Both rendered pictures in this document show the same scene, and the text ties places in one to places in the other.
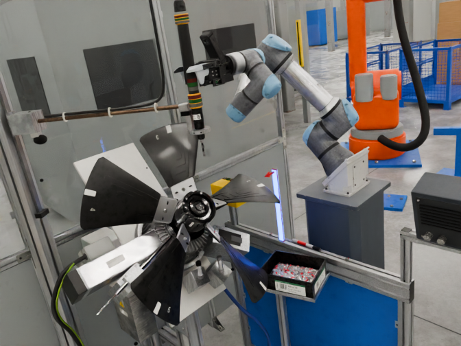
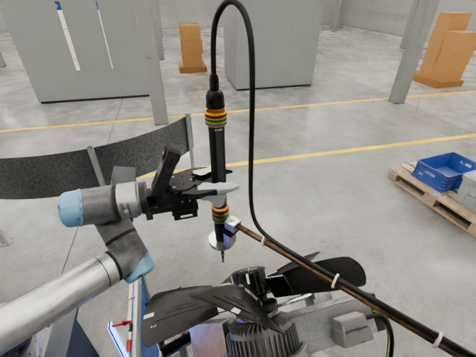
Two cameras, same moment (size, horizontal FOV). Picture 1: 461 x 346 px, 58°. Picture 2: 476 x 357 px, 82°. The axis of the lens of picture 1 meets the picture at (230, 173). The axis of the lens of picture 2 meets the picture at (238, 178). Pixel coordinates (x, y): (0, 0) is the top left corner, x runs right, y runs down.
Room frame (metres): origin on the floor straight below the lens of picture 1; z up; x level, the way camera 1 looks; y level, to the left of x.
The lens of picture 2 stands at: (1.78, 0.35, 2.00)
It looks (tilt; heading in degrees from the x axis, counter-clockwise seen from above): 34 degrees down; 207
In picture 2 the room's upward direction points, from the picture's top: straight up
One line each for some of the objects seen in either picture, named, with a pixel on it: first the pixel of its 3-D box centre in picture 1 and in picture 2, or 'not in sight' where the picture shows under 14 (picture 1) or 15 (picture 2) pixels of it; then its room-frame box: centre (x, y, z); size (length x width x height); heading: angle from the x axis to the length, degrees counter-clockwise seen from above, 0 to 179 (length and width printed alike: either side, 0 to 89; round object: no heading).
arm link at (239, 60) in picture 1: (232, 64); (131, 200); (1.48, -0.06, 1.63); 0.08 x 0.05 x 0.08; 42
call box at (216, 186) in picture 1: (230, 193); not in sight; (1.80, 0.01, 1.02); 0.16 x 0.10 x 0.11; 42
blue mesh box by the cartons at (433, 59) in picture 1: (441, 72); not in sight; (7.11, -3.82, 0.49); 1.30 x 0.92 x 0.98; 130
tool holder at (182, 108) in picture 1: (195, 117); (224, 229); (1.34, 0.09, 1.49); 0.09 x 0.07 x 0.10; 77
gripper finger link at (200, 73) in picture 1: (199, 75); (212, 179); (1.32, 0.05, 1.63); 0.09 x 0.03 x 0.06; 147
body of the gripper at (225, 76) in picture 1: (216, 70); (170, 196); (1.42, 0.00, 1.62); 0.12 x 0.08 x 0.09; 132
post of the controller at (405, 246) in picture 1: (406, 255); not in sight; (1.19, -0.54, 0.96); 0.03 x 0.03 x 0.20; 42
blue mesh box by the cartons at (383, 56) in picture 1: (383, 73); not in sight; (7.86, -3.13, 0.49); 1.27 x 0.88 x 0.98; 130
